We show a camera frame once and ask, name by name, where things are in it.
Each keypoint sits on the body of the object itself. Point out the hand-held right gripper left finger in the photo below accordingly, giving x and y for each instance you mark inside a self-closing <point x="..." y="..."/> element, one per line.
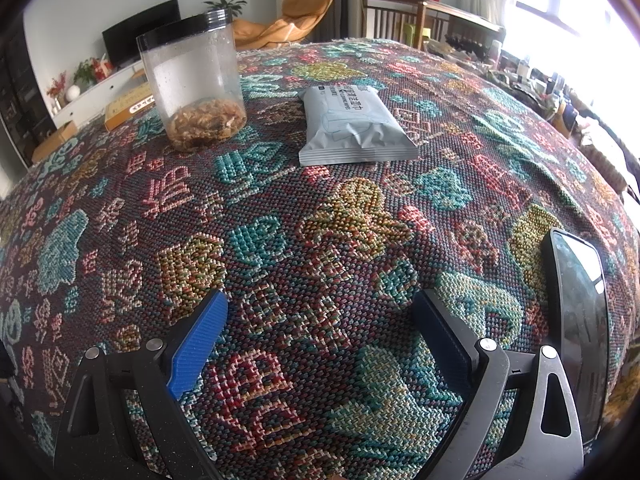
<point x="197" y="340"/>

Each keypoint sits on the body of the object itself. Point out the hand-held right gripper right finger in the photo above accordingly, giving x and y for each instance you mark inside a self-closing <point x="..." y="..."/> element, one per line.
<point x="442" y="340"/>

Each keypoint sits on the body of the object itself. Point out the black smartphone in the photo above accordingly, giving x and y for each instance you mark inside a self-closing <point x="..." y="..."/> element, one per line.
<point x="580" y="320"/>

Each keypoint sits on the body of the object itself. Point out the colourful woven blanket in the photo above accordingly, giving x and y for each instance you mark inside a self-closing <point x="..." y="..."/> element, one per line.
<point x="320" y="240"/>

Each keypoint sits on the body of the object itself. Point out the grey wet wipes pack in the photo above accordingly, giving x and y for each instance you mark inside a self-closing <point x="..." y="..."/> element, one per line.
<point x="350" y="125"/>

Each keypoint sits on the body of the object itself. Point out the yellow flat box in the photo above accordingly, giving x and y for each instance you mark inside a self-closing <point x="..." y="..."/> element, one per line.
<point x="125" y="110"/>

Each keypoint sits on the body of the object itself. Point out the brown cardboard box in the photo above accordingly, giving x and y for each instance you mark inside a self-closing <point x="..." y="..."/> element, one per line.
<point x="55" y="140"/>

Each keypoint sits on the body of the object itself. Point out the clear plastic jar black lid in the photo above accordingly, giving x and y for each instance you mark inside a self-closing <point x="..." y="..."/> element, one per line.
<point x="190" y="75"/>

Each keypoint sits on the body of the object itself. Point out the white television cabinet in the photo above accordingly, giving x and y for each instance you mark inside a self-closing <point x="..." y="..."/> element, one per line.
<point x="90" y="97"/>

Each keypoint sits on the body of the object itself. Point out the round white vase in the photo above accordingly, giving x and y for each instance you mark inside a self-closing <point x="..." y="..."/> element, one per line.
<point x="73" y="92"/>

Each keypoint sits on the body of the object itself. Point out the row of bottles and jars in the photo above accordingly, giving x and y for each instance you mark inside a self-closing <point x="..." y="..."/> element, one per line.
<point x="540" y="80"/>

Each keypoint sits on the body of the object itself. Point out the red gift bag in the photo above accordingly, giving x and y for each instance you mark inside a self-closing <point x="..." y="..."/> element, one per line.
<point x="103" y="69"/>

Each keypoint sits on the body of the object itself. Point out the red flowers in vase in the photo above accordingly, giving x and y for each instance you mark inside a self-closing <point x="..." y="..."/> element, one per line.
<point x="56" y="87"/>

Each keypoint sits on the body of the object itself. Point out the bushy green plant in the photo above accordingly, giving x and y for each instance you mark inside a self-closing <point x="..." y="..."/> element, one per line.
<point x="85" y="71"/>

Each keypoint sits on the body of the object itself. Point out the green plastic stool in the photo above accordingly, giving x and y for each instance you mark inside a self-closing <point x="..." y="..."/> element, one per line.
<point x="416" y="35"/>

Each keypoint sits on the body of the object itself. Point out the dark bookshelf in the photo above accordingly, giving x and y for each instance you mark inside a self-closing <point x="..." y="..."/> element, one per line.
<point x="20" y="90"/>

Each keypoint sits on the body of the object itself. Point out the black television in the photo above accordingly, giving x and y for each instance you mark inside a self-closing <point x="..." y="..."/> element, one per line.
<point x="125" y="40"/>

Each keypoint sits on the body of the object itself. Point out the large green potted plant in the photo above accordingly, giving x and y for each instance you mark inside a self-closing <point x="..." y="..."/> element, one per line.
<point x="225" y="6"/>

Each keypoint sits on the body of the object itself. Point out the orange lounge chair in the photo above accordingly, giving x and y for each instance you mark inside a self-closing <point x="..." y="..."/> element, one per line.
<point x="300" y="10"/>

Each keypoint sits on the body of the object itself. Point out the wooden slatted frame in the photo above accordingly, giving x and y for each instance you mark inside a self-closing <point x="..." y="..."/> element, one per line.
<point x="390" y="15"/>

